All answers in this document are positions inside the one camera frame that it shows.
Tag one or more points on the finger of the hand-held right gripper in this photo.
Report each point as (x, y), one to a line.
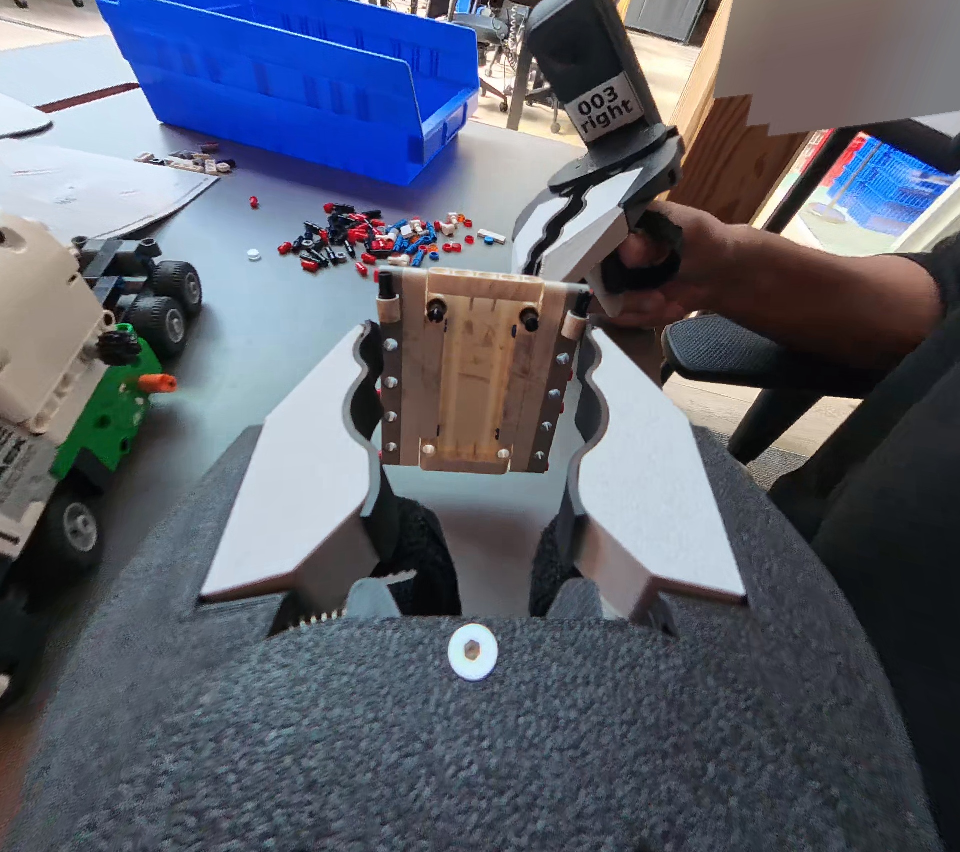
(534, 226)
(592, 233)

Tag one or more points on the white and green lego truck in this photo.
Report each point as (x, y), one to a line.
(67, 372)

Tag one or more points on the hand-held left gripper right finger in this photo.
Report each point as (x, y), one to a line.
(652, 492)

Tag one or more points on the black office chair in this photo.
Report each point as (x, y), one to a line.
(757, 357)

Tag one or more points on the pile of small lego pieces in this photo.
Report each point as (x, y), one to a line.
(382, 241)

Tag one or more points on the grey cardboard sheet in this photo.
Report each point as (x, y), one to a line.
(97, 192)

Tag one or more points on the white lego panel assembly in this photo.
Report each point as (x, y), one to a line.
(472, 372)

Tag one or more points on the person's right forearm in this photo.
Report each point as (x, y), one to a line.
(825, 297)

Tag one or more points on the person's black shirt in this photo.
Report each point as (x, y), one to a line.
(885, 529)

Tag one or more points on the person's right hand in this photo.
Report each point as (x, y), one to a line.
(712, 267)

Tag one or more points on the blue plastic bin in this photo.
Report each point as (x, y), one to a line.
(300, 72)

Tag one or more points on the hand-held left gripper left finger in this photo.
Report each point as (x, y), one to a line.
(300, 492)

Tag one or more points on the wooden post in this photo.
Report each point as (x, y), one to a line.
(735, 154)

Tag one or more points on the row of flat lego pieces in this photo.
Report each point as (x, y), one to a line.
(187, 160)

